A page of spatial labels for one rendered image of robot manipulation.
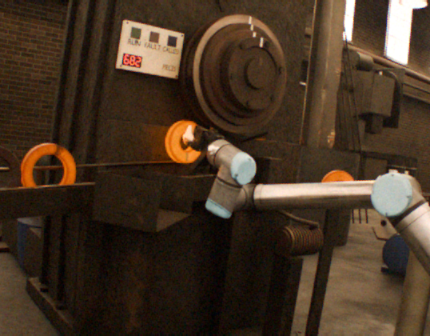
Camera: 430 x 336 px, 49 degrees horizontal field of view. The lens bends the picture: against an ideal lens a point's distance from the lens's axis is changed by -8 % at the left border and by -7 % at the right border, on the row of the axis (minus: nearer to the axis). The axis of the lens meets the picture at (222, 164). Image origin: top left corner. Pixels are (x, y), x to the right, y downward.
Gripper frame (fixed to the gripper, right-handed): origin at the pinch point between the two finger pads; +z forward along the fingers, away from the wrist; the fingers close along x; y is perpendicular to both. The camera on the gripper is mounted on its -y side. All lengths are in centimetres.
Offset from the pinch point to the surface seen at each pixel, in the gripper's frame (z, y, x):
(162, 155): 3.7, -9.3, 5.4
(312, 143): 263, -70, -369
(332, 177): -19, -5, -66
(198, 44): 6.0, 33.8, 1.8
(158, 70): 15.7, 20.3, 9.6
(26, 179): -7, -17, 60
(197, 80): 2.2, 21.1, 0.3
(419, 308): -76, -38, -80
